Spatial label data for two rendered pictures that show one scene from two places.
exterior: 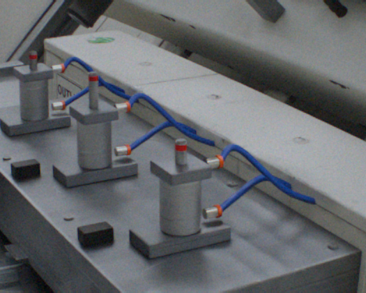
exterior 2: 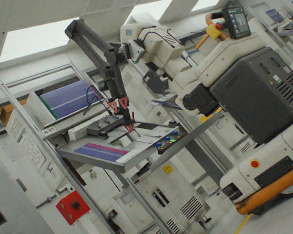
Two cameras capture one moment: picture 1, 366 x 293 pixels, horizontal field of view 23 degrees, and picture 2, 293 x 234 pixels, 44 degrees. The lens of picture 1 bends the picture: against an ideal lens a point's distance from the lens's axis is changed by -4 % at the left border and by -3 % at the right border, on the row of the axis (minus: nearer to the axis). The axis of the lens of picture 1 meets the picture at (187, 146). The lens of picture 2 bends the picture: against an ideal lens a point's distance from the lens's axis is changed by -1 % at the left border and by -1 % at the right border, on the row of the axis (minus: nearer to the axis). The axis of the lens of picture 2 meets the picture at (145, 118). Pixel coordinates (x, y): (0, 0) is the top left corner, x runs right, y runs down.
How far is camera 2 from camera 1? 323 cm
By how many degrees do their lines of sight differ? 100
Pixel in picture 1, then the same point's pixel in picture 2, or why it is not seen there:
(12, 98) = (69, 145)
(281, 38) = (87, 115)
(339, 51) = (92, 112)
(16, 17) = not seen: outside the picture
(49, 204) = (113, 121)
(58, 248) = (117, 121)
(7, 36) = not seen: outside the picture
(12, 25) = not seen: outside the picture
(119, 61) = (82, 126)
